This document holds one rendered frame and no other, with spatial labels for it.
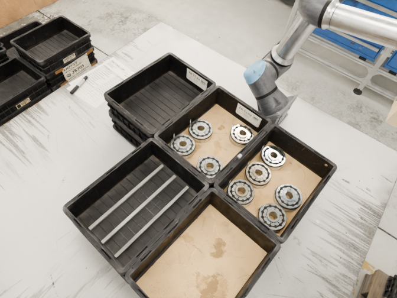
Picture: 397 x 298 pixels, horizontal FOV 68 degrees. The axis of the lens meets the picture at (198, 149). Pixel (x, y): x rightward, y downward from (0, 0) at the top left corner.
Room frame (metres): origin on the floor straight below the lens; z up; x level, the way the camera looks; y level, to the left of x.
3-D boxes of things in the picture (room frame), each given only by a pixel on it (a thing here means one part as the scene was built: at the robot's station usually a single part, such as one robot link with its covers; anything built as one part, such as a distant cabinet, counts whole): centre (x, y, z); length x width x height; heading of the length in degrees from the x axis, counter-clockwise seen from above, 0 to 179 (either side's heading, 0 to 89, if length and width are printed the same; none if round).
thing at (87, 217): (0.38, 0.17, 0.87); 0.40 x 0.30 x 0.11; 145
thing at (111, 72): (1.10, 0.56, 0.70); 0.33 x 0.23 x 0.01; 150
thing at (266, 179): (0.58, -0.25, 0.86); 0.10 x 0.10 x 0.01
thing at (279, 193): (0.50, -0.36, 0.86); 0.10 x 0.10 x 0.01
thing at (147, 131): (0.88, 0.19, 0.92); 0.40 x 0.30 x 0.02; 145
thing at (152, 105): (0.88, 0.19, 0.87); 0.40 x 0.30 x 0.11; 145
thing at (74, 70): (1.45, 0.90, 0.41); 0.31 x 0.02 x 0.16; 150
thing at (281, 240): (0.54, -0.30, 0.92); 0.40 x 0.30 x 0.02; 145
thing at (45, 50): (1.51, 1.04, 0.37); 0.40 x 0.30 x 0.45; 150
